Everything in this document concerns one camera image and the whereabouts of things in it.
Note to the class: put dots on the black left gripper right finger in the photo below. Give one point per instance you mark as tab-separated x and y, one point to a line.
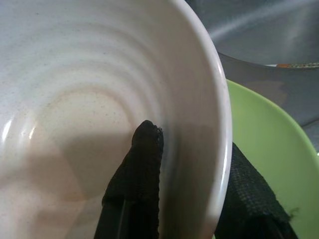
249	206

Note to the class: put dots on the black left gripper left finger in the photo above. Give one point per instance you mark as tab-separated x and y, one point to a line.
139	179

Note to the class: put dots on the white ceramic bowl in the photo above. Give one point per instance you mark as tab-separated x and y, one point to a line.
87	74

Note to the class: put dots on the patterned wooden chopstick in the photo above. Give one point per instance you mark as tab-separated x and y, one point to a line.
299	65

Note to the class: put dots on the green plate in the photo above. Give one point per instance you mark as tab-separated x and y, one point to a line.
269	129

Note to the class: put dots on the stainless steel sink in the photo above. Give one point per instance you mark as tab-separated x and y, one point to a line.
261	30

